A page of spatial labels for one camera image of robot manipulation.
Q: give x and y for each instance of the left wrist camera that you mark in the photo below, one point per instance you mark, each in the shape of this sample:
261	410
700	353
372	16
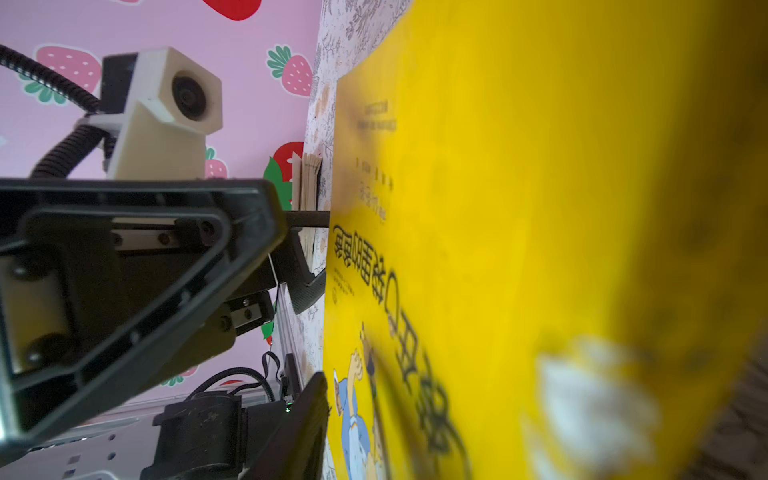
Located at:
160	106

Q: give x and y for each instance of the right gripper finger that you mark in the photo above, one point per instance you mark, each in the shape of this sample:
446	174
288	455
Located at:
295	449

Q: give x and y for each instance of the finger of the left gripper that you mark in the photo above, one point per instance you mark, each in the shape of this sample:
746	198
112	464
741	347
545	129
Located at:
291	269
307	219

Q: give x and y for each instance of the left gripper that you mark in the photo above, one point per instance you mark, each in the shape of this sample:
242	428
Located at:
103	282

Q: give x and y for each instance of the yellow cartoon cover book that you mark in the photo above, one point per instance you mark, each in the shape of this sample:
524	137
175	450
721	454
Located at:
548	245

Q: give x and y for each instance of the dark purple book left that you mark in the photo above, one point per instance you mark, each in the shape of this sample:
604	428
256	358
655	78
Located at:
305	173

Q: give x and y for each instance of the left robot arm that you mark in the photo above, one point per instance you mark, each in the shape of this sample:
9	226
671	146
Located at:
214	432

